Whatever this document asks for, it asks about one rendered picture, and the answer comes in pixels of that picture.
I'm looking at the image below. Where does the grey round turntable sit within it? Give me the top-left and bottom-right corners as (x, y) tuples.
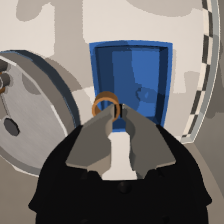
(0, 50), (81, 176)

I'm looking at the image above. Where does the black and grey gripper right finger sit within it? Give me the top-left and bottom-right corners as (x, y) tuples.
(119, 103), (212, 206)

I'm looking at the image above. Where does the blue open-top crate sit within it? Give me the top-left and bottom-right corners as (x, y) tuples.
(89, 40), (173, 127)

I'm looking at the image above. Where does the grey metal bushing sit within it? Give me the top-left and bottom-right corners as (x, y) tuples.
(0, 73), (10, 89)
(0, 59), (7, 72)

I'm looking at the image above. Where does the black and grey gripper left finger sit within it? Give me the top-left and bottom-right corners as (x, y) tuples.
(28, 103), (116, 213)

